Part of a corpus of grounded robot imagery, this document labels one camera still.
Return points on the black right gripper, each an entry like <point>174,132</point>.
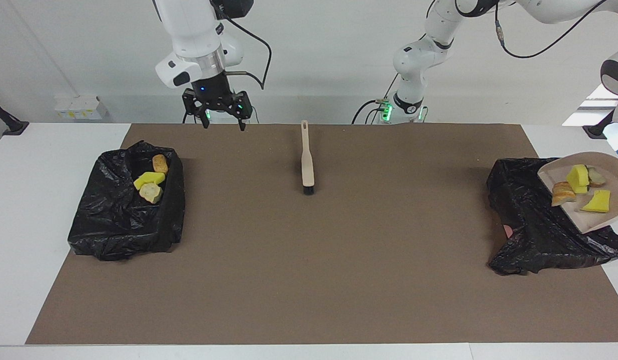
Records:
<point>216,97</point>

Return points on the brown waffle bread roll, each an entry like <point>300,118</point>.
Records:
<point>160,163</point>

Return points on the beige hand brush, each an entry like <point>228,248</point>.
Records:
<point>307,160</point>

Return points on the yellow sponge chunk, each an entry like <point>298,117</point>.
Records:
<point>578,178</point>
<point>148,179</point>

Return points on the striped croissant piece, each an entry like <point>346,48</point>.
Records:
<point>151,193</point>
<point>563,194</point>

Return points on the pale bread chunk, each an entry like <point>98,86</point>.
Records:
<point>597,176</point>

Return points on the yellow sponge wedge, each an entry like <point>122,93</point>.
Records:
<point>598,202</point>

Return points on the beige plastic dustpan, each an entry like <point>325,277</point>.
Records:
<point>609,220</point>

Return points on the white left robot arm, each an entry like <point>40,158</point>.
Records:
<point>414,60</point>

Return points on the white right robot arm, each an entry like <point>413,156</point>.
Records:
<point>188,30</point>

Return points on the black bag lined bin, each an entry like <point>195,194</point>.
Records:
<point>113,225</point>

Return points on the black bag bin, pink spot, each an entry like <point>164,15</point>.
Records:
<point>539,235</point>

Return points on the white power outlet box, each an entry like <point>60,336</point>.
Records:
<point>78,107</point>

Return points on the brown table mat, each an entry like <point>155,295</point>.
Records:
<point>339,275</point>

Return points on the black stand foot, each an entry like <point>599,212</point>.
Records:
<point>601,127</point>
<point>8,122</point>

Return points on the white striped board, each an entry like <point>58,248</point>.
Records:
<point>586,107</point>

